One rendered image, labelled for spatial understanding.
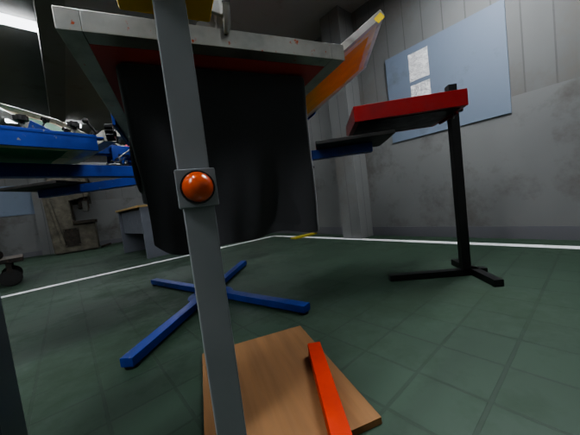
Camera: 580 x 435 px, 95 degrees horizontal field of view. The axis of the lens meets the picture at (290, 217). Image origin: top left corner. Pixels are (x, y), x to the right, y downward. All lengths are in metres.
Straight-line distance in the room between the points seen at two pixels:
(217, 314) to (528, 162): 3.06
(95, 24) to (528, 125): 3.11
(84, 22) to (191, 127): 0.33
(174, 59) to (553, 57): 3.15
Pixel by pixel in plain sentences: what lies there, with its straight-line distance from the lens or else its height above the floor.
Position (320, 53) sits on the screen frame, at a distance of 0.76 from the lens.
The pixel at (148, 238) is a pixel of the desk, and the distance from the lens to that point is 4.60.
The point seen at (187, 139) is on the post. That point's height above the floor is 0.71.
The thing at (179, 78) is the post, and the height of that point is 0.79.
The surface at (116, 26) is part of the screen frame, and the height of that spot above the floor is 0.97.
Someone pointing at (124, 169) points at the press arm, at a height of 0.91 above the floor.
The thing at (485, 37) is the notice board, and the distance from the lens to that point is 3.49.
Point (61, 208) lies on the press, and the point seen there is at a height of 1.09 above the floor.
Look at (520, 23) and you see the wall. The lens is 3.47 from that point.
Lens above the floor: 0.62
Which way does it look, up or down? 4 degrees down
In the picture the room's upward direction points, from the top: 7 degrees counter-clockwise
